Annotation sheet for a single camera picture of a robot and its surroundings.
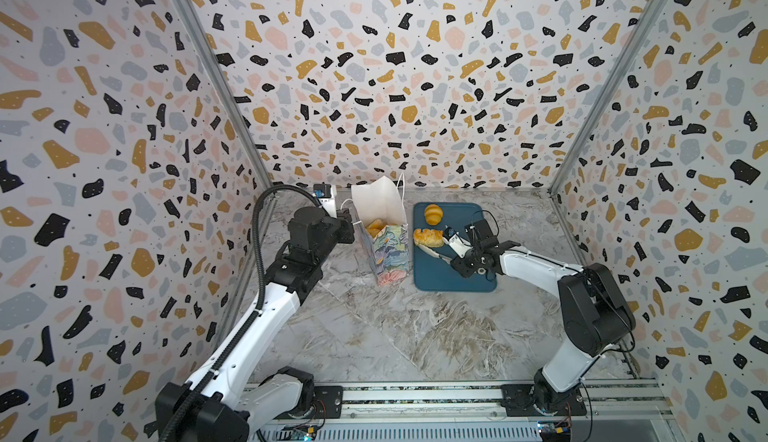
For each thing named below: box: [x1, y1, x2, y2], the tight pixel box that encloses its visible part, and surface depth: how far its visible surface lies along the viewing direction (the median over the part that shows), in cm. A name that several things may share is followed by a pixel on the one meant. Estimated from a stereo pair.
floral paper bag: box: [351, 175, 410, 287], surface depth 91 cm
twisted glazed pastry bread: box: [413, 228, 444, 248], surface depth 105 cm
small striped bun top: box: [424, 204, 444, 226], surface depth 112 cm
